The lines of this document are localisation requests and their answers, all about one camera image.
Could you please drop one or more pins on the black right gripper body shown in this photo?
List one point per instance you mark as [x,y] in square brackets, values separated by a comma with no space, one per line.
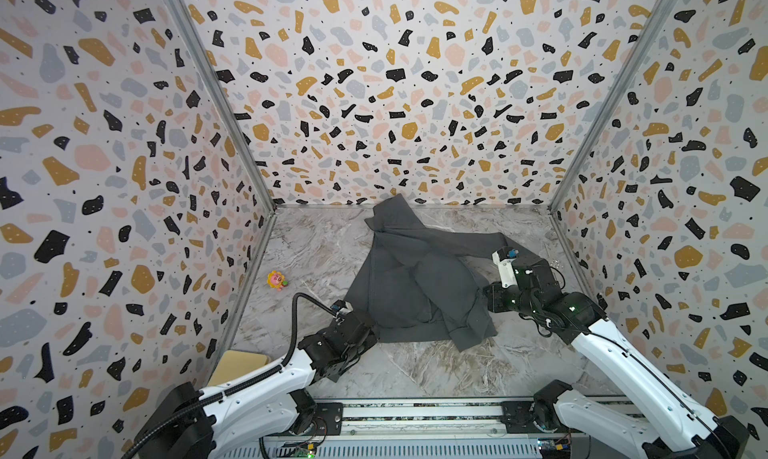
[496,297]

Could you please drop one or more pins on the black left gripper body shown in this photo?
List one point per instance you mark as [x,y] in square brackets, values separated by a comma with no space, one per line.
[354,352]

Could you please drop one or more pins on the dark grey zip jacket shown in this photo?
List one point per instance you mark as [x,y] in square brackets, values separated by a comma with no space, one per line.
[415,285]

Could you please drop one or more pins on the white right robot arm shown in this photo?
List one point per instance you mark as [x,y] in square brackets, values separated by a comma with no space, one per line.
[672,425]

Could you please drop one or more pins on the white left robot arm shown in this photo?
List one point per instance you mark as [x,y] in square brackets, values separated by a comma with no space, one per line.
[192,423]

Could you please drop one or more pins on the pink yellow small toy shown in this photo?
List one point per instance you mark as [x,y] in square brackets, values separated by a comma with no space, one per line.
[276,280]

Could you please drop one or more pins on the beige kitchen scale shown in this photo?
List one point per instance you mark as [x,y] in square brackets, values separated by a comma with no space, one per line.
[234,364]

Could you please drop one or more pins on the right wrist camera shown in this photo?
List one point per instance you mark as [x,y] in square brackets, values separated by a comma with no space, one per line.
[504,260]

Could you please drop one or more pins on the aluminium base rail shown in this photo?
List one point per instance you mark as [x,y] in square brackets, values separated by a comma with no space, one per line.
[462,423]

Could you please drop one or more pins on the right corner aluminium post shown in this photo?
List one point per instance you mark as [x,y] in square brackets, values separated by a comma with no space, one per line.
[661,11]

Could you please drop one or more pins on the corner aluminium post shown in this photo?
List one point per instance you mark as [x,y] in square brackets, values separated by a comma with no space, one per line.
[187,31]
[661,11]

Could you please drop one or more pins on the left corner aluminium post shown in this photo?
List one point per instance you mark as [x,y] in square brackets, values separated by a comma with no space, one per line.
[187,31]

